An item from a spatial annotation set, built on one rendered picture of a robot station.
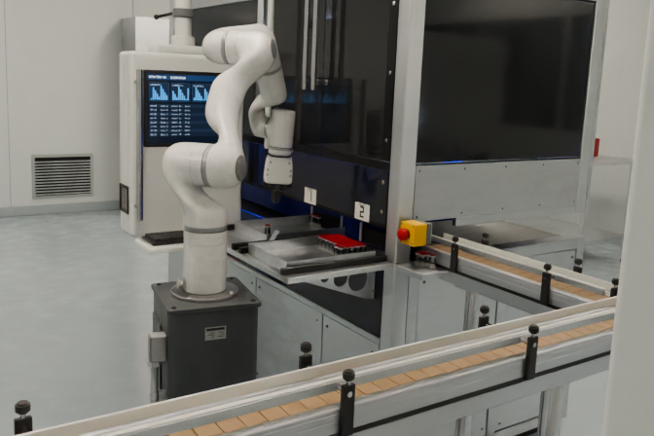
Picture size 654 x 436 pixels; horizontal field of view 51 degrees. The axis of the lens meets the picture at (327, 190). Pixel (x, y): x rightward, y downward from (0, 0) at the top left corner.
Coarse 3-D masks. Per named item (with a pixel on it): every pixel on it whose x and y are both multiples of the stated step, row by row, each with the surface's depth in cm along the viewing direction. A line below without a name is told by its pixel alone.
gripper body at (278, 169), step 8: (272, 160) 241; (280, 160) 241; (288, 160) 242; (264, 168) 244; (272, 168) 242; (280, 168) 242; (288, 168) 243; (264, 176) 243; (272, 176) 242; (280, 176) 243; (288, 176) 243; (280, 184) 244; (288, 184) 244
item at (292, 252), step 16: (272, 240) 236; (288, 240) 239; (304, 240) 243; (256, 256) 227; (272, 256) 217; (288, 256) 229; (304, 256) 230; (320, 256) 231; (336, 256) 219; (352, 256) 223
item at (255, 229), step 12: (288, 216) 278; (300, 216) 281; (240, 228) 261; (252, 228) 269; (264, 228) 270; (276, 228) 271; (288, 228) 272; (300, 228) 273; (312, 228) 274; (336, 228) 260
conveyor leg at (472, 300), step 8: (464, 288) 217; (472, 296) 217; (480, 296) 218; (472, 304) 218; (480, 304) 219; (464, 312) 220; (472, 312) 218; (464, 320) 220; (472, 320) 219; (464, 328) 221; (472, 328) 219; (456, 424) 226; (464, 424) 224; (456, 432) 226; (464, 432) 225
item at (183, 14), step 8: (176, 0) 282; (184, 0) 282; (176, 8) 282; (184, 8) 282; (160, 16) 287; (176, 16) 283; (184, 16) 282; (192, 16) 285; (176, 24) 284; (184, 24) 283; (176, 32) 284; (184, 32) 284; (176, 40) 283; (184, 40) 283; (192, 40) 285
